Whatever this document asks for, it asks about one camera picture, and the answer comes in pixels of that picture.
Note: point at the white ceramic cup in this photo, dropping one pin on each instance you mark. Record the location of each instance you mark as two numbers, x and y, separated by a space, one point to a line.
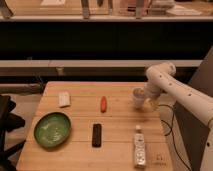
138 97

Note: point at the black remote control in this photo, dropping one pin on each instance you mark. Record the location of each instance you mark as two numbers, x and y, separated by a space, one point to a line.
97 135

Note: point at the green ceramic bowl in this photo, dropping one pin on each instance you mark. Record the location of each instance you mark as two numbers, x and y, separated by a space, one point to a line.
52 130

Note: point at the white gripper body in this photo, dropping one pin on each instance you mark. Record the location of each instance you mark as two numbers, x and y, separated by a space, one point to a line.
151 104

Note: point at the orange carrot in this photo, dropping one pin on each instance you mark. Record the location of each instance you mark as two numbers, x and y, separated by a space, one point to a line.
103 104

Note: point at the black office chair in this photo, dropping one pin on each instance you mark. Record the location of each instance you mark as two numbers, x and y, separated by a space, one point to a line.
8 122

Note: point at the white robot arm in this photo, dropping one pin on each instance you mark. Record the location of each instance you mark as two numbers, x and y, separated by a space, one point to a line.
160 78

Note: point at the clear plastic bottle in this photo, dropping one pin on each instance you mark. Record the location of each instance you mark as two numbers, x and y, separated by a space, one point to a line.
139 148

